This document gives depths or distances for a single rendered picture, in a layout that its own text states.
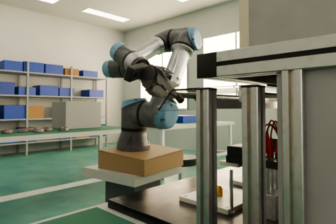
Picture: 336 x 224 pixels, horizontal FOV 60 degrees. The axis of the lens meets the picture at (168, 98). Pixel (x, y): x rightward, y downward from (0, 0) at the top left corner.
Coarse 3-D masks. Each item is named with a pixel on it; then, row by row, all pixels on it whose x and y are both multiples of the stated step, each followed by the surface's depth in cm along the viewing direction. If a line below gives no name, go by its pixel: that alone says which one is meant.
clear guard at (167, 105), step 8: (184, 88) 76; (192, 88) 74; (224, 88) 70; (232, 88) 70; (272, 88) 70; (168, 96) 80; (176, 96) 82; (184, 96) 85; (192, 96) 87; (168, 104) 83; (176, 104) 86; (184, 104) 88; (192, 104) 91
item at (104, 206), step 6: (102, 204) 80; (78, 210) 75; (108, 210) 75; (114, 210) 75; (54, 216) 71; (60, 216) 71; (120, 216) 71; (126, 216) 71; (36, 222) 67; (138, 222) 67; (144, 222) 67
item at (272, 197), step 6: (270, 192) 65; (276, 192) 65; (270, 198) 63; (276, 198) 63; (270, 204) 63; (276, 204) 63; (270, 210) 63; (276, 210) 63; (270, 216) 63; (276, 216) 63
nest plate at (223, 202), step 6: (192, 192) 80; (228, 192) 80; (234, 192) 80; (240, 192) 80; (180, 198) 76; (186, 198) 75; (192, 198) 74; (222, 198) 74; (228, 198) 74; (234, 198) 74; (240, 198) 74; (222, 204) 70; (228, 204) 70; (234, 204) 70; (240, 204) 70; (222, 210) 67; (228, 210) 66; (234, 210) 68
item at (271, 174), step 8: (240, 144) 74; (232, 152) 71; (240, 152) 69; (224, 160) 73; (232, 160) 70; (240, 160) 69; (272, 160) 64; (272, 168) 63; (272, 176) 66; (272, 184) 66
